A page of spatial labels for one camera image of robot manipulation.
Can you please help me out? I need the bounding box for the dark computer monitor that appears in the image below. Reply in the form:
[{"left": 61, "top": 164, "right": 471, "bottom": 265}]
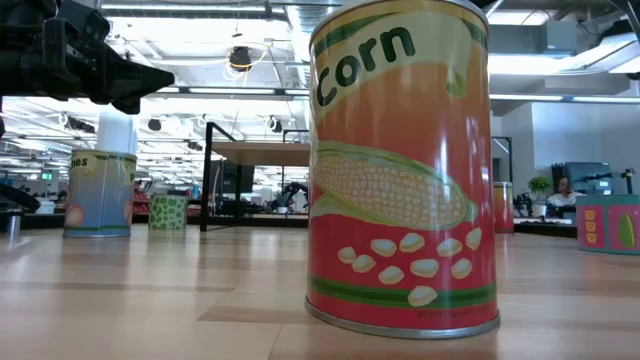
[{"left": 552, "top": 161, "right": 612, "bottom": 196}]

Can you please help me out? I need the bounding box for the black-framed wooden shelf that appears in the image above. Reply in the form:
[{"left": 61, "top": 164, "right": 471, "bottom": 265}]
[{"left": 199, "top": 121, "right": 311, "bottom": 234}]

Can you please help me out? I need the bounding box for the long ceiling light strip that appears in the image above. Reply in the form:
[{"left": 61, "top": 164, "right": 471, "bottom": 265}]
[
  {"left": 149, "top": 85, "right": 311, "bottom": 101},
  {"left": 489, "top": 92, "right": 640, "bottom": 106}
]

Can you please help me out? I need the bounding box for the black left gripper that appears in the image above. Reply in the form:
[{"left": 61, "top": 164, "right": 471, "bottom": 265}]
[{"left": 42, "top": 0, "right": 176, "bottom": 115}]

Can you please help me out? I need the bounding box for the black ceiling camera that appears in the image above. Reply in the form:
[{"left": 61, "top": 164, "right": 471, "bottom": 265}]
[{"left": 228, "top": 45, "right": 253, "bottom": 72}]

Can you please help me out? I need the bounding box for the black aluminium table frame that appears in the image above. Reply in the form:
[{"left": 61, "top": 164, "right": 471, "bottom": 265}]
[{"left": 0, "top": 212, "right": 579, "bottom": 239}]

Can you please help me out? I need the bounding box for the tall orange-red can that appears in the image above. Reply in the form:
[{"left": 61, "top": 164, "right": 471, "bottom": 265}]
[{"left": 493, "top": 181, "right": 515, "bottom": 235}]

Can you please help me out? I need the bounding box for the tall red corn can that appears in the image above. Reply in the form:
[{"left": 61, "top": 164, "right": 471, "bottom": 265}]
[{"left": 303, "top": 0, "right": 501, "bottom": 341}]

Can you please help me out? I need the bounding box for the silver ceiling duct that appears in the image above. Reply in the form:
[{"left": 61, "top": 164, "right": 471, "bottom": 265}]
[{"left": 287, "top": 0, "right": 315, "bottom": 89}]

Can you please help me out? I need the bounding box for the person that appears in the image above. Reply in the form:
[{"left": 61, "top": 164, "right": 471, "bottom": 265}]
[{"left": 547, "top": 175, "right": 586, "bottom": 209}]

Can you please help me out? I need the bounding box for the white column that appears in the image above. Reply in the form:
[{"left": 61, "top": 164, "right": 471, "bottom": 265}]
[{"left": 95, "top": 107, "right": 139, "bottom": 154}]

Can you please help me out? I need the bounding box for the tall blue peaches can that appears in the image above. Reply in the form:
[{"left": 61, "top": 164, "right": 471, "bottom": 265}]
[{"left": 62, "top": 148, "right": 139, "bottom": 239}]

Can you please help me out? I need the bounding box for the black background frame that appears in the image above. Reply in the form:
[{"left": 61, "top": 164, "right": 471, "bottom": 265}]
[{"left": 491, "top": 135, "right": 514, "bottom": 184}]

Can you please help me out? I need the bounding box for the black curved bar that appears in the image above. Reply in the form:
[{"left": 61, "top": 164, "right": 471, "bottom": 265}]
[{"left": 0, "top": 182, "right": 42, "bottom": 214}]

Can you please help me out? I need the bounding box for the potted green plant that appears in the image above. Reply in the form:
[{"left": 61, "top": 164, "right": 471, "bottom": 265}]
[{"left": 528, "top": 175, "right": 552, "bottom": 217}]

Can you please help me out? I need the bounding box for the small green peas can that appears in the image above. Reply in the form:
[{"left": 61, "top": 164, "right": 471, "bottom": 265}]
[{"left": 148, "top": 193, "right": 189, "bottom": 231}]

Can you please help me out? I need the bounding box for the small pink and teal can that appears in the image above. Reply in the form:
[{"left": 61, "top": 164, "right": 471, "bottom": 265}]
[{"left": 575, "top": 194, "right": 640, "bottom": 257}]

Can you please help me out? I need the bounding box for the short metal post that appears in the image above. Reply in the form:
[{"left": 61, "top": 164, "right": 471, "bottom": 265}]
[{"left": 6, "top": 212, "right": 23, "bottom": 241}]

